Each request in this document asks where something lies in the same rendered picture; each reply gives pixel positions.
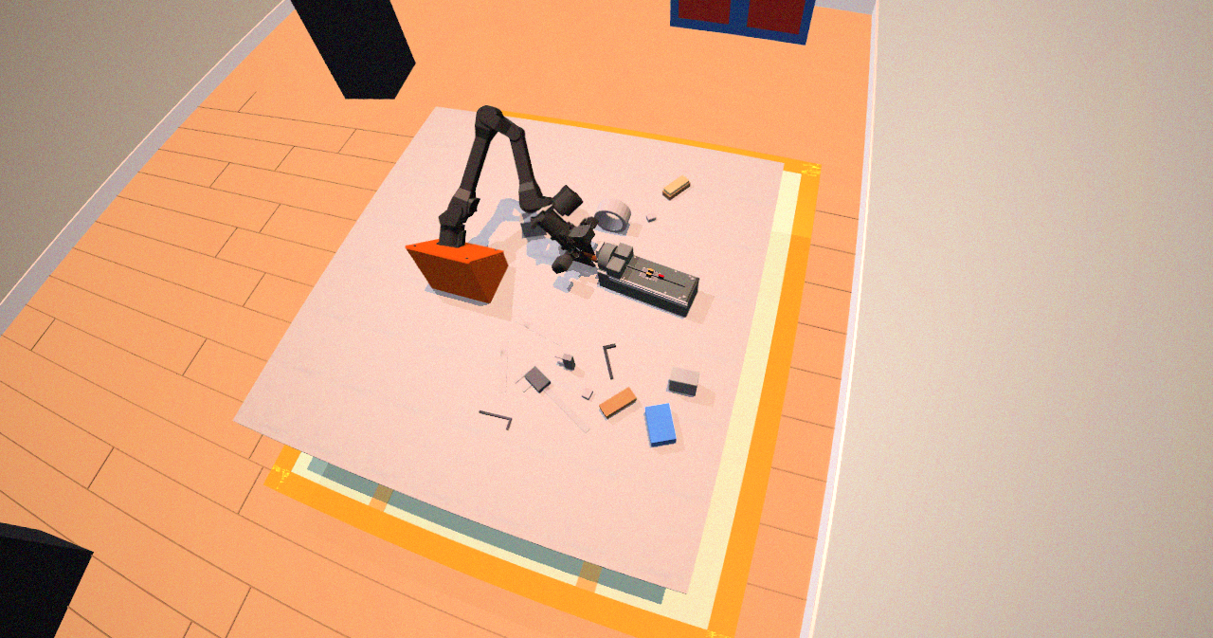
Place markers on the blue rectangular block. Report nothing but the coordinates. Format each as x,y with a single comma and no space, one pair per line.
660,425

